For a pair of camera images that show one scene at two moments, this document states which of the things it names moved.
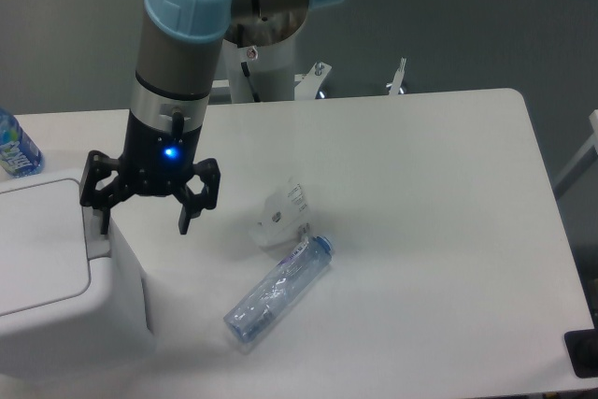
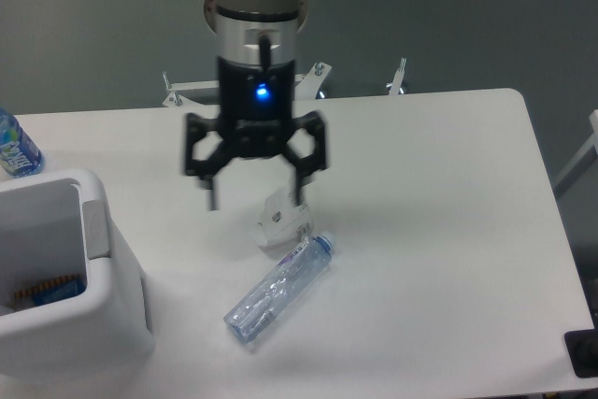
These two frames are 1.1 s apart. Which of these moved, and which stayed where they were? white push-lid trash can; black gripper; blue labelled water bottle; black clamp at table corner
Moved: black gripper
Stayed: blue labelled water bottle; white push-lid trash can; black clamp at table corner
